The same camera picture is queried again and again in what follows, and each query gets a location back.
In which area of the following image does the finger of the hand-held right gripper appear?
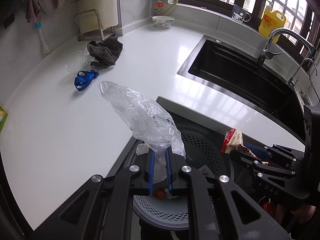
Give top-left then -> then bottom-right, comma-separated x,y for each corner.
243,143 -> 305,161
230,150 -> 296,178

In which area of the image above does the printed glass mug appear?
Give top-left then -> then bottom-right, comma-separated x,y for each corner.
232,4 -> 251,22

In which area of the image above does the thin chrome faucet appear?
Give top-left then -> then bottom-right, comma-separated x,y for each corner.
286,58 -> 318,87

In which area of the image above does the clear plastic bag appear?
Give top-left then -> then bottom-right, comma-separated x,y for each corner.
98,81 -> 187,184

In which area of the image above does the black kitchen sink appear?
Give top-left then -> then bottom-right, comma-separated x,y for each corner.
177,34 -> 304,120

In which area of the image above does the clear plastic piece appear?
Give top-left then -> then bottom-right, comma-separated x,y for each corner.
66,49 -> 99,73

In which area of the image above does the yellow oil bottle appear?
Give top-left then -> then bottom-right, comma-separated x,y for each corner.
258,0 -> 287,43

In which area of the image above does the dark grey cloth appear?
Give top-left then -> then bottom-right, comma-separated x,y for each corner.
87,37 -> 123,68

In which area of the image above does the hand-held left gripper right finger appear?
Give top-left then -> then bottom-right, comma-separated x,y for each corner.
165,149 -> 292,240

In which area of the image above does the white patterned bowl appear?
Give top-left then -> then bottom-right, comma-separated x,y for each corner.
152,15 -> 175,29

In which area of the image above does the green yellow pouch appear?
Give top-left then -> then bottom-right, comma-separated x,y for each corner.
0,105 -> 9,135

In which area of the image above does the dark wall hook rail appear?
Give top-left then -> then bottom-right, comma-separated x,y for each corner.
2,0 -> 54,29

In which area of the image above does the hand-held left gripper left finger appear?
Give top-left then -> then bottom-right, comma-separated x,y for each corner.
29,142 -> 154,240

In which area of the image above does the grey perforated bin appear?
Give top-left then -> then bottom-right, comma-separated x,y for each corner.
131,122 -> 235,230

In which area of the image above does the metal rack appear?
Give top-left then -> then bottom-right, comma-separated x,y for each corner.
73,9 -> 115,42

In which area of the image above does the white bottle brush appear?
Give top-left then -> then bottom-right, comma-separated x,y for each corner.
34,21 -> 50,54

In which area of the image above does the dark framed window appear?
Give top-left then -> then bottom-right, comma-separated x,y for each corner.
175,0 -> 320,63

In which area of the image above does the blue ribbon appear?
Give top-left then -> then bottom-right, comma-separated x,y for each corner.
74,70 -> 99,91

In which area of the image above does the yellow hose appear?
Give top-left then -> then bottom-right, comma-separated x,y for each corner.
160,0 -> 179,15

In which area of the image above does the red brown snack wrapper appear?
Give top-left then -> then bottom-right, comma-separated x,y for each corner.
221,128 -> 270,167

